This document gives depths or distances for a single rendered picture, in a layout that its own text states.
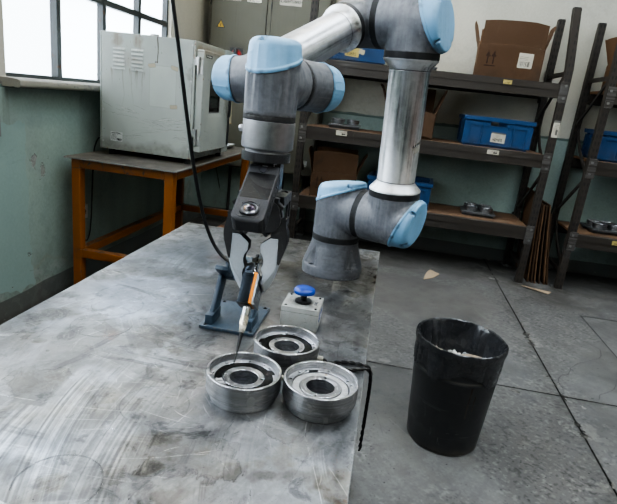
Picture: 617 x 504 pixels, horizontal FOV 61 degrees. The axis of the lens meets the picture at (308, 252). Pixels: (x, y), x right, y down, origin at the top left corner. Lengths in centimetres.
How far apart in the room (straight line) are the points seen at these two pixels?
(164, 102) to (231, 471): 255
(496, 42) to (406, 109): 315
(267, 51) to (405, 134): 49
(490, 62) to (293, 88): 356
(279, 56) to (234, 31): 397
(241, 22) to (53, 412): 417
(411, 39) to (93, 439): 88
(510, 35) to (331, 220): 320
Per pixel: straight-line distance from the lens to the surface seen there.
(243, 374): 78
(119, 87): 313
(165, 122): 302
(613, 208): 510
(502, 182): 482
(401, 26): 113
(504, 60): 426
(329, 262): 125
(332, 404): 71
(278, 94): 73
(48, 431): 73
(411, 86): 114
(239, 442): 69
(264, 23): 464
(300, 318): 96
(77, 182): 304
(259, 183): 72
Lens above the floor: 121
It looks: 16 degrees down
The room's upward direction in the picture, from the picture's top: 7 degrees clockwise
